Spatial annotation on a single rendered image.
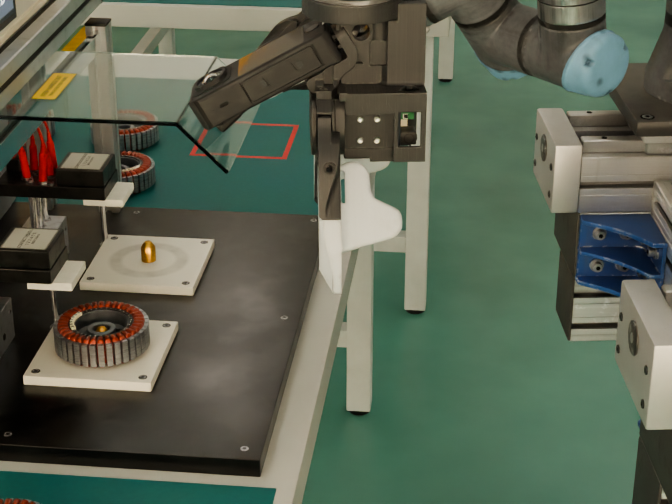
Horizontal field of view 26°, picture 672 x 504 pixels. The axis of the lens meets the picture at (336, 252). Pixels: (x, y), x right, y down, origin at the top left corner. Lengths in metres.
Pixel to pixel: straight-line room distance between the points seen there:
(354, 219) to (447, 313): 2.48
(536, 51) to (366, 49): 0.66
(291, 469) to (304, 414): 0.11
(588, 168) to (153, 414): 0.60
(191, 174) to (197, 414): 0.75
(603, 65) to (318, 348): 0.49
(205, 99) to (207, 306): 0.85
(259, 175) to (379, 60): 1.28
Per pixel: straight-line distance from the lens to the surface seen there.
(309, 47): 1.02
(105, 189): 1.90
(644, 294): 1.43
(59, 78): 1.79
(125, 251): 1.99
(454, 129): 4.65
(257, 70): 1.03
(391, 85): 1.03
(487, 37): 1.72
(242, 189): 2.25
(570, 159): 1.78
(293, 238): 2.04
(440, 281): 3.65
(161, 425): 1.62
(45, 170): 1.92
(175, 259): 1.96
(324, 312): 1.88
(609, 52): 1.64
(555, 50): 1.64
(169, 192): 2.25
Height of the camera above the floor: 1.63
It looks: 25 degrees down
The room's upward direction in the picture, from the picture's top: straight up
